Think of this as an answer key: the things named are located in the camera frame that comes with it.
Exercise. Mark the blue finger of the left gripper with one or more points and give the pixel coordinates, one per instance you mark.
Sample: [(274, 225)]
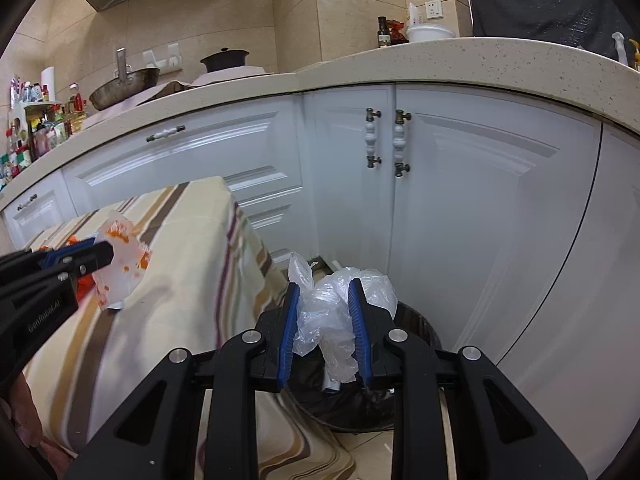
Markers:
[(55, 256)]

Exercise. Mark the right cabinet door handle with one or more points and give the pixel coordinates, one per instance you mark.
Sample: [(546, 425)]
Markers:
[(400, 142)]

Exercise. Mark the striped tablecloth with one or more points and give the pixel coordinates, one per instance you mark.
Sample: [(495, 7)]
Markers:
[(210, 275)]

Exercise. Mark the spice rack with bottles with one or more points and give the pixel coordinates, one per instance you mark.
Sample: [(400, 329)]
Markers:
[(38, 124)]

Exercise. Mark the white orange snack wrapper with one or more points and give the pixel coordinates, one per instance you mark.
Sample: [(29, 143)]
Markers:
[(116, 282)]

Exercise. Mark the black clay pot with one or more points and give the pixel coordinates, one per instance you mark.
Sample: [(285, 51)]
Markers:
[(224, 59)]

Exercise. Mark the person left hand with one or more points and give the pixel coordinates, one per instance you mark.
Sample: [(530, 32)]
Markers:
[(21, 410)]

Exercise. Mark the wall power socket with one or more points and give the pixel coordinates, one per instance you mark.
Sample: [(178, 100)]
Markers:
[(433, 9)]

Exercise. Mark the small drawer handle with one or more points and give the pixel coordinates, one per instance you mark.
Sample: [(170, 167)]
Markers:
[(31, 199)]

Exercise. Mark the steel wok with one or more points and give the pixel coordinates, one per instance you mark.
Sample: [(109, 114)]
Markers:
[(125, 84)]

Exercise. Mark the cabinet door handle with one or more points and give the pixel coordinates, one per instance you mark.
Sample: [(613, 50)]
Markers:
[(400, 142), (371, 137)]

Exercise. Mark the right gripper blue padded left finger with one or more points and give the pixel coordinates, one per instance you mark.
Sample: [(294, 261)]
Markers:
[(288, 330)]

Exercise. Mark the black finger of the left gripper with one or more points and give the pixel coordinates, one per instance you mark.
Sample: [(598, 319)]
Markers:
[(86, 261)]

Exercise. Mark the dark sauce bottle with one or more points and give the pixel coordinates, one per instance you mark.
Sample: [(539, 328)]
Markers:
[(384, 38)]

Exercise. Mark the black trash bin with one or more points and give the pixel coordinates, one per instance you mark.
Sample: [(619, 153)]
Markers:
[(351, 409)]

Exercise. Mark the clear plastic bag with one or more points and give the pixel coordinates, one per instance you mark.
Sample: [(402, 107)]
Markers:
[(323, 319)]

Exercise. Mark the left cabinet door handle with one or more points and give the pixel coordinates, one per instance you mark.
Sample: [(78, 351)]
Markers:
[(371, 137)]

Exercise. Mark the white drawer handle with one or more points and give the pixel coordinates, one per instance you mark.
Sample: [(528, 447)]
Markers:
[(163, 134)]

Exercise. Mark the person dark clothing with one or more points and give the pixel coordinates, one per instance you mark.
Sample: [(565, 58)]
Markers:
[(588, 24)]

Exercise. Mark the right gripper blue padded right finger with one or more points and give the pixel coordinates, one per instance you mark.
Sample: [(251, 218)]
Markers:
[(357, 306)]

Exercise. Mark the white bowl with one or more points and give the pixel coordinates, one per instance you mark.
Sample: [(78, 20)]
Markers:
[(428, 32)]

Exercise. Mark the paper towel roll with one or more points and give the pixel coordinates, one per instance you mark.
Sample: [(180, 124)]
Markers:
[(47, 83)]

